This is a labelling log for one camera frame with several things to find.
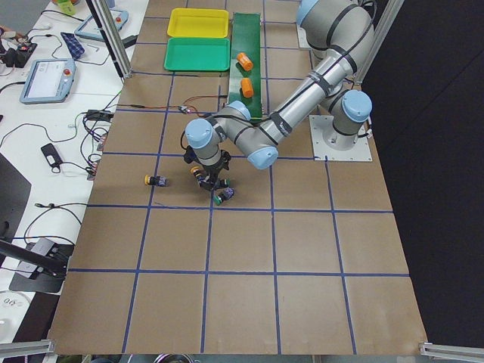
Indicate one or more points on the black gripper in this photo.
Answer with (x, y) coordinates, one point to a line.
(212, 172)

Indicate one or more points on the plain orange cylinder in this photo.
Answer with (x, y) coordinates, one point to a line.
(246, 87)

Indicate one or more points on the orange 4680 battery cylinder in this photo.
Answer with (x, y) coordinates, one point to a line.
(244, 61)

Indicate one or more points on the green push button right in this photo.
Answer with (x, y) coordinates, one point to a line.
(222, 183)

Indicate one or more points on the green push button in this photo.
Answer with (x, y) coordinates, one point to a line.
(222, 183)
(224, 195)

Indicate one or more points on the green push button left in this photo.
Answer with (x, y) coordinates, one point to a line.
(224, 195)

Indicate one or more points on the small circuit board red LED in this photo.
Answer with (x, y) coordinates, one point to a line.
(184, 109)

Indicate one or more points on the green plastic tray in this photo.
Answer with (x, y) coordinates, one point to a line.
(197, 54)

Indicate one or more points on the green conveyor belt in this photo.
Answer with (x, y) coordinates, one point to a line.
(245, 37)

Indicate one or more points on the yellow plastic tray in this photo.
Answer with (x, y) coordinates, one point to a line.
(198, 23)

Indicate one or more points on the blue checked cloth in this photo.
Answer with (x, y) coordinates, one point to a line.
(74, 46)

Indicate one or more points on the teach pendant near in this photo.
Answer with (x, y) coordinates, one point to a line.
(49, 81)

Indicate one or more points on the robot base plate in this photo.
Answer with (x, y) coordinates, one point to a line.
(329, 145)
(302, 40)

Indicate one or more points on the aluminium frame post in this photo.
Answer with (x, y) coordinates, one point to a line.
(110, 34)

